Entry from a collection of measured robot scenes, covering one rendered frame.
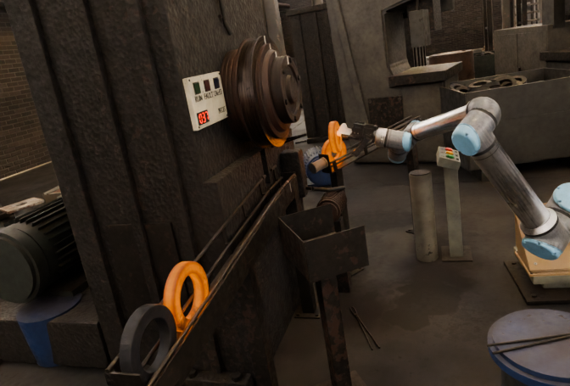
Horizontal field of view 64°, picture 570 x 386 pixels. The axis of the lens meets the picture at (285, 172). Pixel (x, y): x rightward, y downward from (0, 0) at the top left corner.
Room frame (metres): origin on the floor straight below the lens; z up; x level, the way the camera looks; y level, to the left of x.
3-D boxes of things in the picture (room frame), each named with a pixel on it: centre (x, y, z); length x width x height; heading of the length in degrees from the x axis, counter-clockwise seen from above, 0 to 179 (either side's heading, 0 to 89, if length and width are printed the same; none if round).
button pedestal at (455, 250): (2.39, -0.90, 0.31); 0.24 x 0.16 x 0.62; 161
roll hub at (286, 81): (1.96, -0.07, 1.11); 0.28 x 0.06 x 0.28; 161
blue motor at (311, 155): (4.25, -0.33, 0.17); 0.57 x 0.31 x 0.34; 1
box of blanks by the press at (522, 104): (3.88, -2.00, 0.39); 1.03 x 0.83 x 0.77; 86
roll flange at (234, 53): (2.02, 0.10, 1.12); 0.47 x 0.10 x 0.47; 161
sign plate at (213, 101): (1.71, 0.24, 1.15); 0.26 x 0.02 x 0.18; 161
